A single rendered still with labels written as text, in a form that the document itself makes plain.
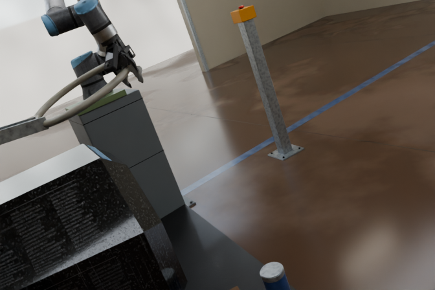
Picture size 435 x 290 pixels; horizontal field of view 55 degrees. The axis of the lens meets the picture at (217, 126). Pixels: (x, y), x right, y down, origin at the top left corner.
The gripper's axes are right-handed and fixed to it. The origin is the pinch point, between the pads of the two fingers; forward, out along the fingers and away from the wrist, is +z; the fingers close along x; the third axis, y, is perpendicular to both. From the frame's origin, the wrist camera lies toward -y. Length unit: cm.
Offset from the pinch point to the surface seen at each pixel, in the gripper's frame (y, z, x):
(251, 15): 126, 27, -25
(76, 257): -63, 27, 16
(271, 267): -29, 86, -24
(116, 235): -53, 30, 6
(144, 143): 59, 55, 56
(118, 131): 53, 39, 62
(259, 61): 119, 57, -18
